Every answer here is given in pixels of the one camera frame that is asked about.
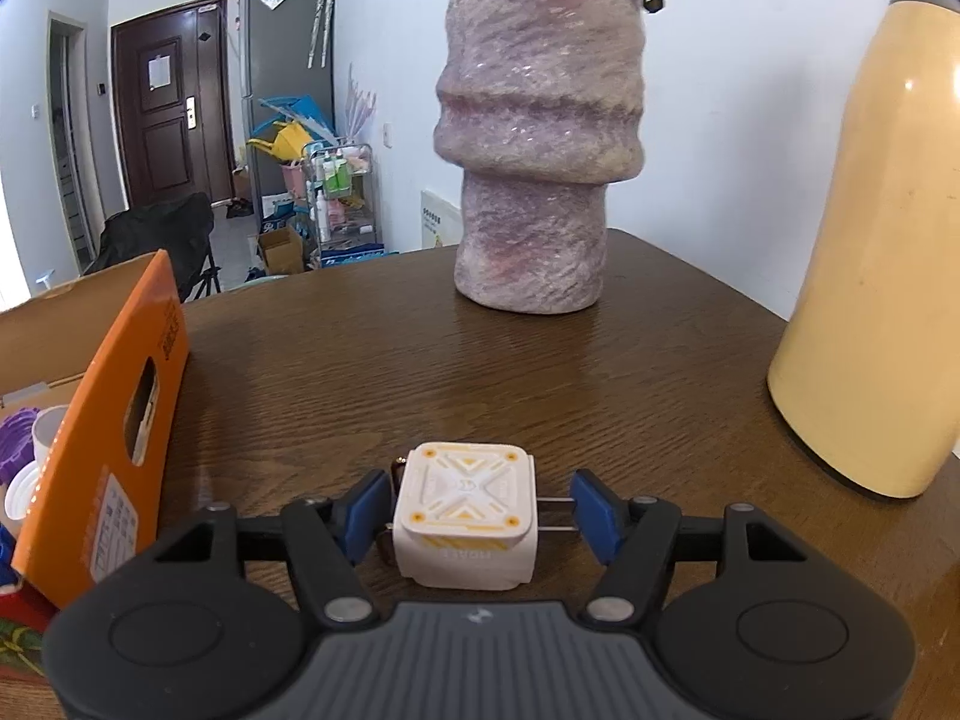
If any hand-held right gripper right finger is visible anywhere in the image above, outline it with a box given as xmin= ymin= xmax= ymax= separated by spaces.
xmin=568 ymin=469 xmax=811 ymax=627

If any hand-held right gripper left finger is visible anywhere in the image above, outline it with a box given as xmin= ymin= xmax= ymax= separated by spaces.
xmin=154 ymin=469 xmax=396 ymax=627

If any white plug adapter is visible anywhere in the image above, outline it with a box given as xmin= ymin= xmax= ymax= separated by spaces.
xmin=379 ymin=441 xmax=578 ymax=592

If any orange red cardboard box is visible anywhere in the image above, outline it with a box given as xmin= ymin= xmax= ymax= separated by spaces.
xmin=0 ymin=249 xmax=190 ymax=683

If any white plastic cylinder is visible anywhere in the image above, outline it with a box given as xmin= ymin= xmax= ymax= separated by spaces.
xmin=32 ymin=405 xmax=72 ymax=458

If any white ribbed bottle cap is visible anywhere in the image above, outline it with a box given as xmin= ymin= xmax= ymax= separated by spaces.
xmin=4 ymin=463 xmax=42 ymax=522

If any purple ridged plastic cap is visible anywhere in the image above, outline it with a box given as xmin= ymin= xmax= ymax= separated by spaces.
xmin=0 ymin=406 xmax=40 ymax=482

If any blue white paper pack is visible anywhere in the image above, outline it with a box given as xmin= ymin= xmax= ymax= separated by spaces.
xmin=319 ymin=244 xmax=398 ymax=271

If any small open cardboard box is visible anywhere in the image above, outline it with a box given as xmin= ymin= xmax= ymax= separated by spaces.
xmin=257 ymin=225 xmax=306 ymax=275

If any white flat board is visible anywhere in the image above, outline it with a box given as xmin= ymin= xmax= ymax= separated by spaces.
xmin=420 ymin=189 xmax=460 ymax=252

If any blue white carton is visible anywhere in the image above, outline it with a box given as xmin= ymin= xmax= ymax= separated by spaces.
xmin=262 ymin=195 xmax=301 ymax=237

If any metal rack trolley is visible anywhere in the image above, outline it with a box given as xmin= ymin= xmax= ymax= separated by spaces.
xmin=302 ymin=141 xmax=376 ymax=248

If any black folding chair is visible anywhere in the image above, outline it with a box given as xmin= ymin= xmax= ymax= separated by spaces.
xmin=79 ymin=193 xmax=222 ymax=305

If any blue plastic item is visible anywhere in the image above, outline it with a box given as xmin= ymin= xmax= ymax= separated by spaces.
xmin=0 ymin=523 xmax=22 ymax=587

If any yellow watering can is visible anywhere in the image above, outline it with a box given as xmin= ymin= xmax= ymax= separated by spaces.
xmin=251 ymin=120 xmax=308 ymax=162

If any pink purple textured vase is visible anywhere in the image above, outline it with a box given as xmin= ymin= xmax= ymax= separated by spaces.
xmin=433 ymin=0 xmax=650 ymax=314

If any cream yellow thermos jug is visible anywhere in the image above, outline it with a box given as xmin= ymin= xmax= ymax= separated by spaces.
xmin=766 ymin=0 xmax=960 ymax=501

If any blue folding rack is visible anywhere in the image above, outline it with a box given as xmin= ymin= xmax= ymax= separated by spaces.
xmin=259 ymin=94 xmax=335 ymax=147

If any dark brown entrance door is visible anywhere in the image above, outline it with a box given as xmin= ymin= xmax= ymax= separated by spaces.
xmin=111 ymin=0 xmax=235 ymax=209

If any grey refrigerator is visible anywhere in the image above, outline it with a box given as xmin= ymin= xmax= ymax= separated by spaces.
xmin=238 ymin=0 xmax=336 ymax=203

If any side room door frame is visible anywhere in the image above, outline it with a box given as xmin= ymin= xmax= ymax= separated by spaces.
xmin=46 ymin=11 xmax=106 ymax=275

